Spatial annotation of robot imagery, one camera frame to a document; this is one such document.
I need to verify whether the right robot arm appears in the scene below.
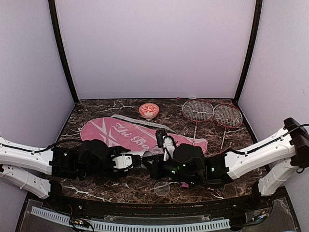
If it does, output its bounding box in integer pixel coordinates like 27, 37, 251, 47
142, 117, 309, 210

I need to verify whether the red badminton racket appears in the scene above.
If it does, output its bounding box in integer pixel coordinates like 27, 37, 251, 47
207, 103, 243, 192
182, 98, 214, 145

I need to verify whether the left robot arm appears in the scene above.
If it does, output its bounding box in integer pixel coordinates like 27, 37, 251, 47
0, 138, 134, 211

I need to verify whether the right red badminton racket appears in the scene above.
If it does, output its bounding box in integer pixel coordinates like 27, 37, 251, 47
207, 103, 243, 192

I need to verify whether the clear plastic tube lid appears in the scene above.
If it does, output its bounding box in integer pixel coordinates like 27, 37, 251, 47
154, 181, 170, 196

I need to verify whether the shuttlecock on bag edge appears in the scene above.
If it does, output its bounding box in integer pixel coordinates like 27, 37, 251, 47
150, 147, 164, 155

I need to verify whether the white shuttlecock tube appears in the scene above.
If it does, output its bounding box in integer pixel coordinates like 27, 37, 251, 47
131, 151, 145, 167

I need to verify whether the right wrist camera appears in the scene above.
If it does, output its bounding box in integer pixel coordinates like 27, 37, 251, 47
155, 129, 176, 161

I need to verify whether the left red badminton racket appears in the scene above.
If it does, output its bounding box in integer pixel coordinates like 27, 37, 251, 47
182, 98, 214, 145

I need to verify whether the red white patterned bowl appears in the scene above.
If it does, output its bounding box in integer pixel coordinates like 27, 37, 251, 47
139, 103, 160, 119

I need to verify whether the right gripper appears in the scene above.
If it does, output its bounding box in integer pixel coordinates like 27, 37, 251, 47
140, 154, 199, 186

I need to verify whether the left black frame post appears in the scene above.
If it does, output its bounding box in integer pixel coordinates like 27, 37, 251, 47
48, 0, 79, 104

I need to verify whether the white cable tray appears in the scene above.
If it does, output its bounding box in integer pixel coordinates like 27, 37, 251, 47
30, 206, 231, 232

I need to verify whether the pink racket bag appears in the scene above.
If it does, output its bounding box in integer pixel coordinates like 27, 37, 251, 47
80, 114, 208, 157

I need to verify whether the right black frame post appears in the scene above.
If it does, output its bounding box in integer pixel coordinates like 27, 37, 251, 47
233, 0, 263, 105

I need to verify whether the black frame post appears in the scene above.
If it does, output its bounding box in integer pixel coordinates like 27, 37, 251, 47
48, 0, 79, 104
233, 0, 263, 105

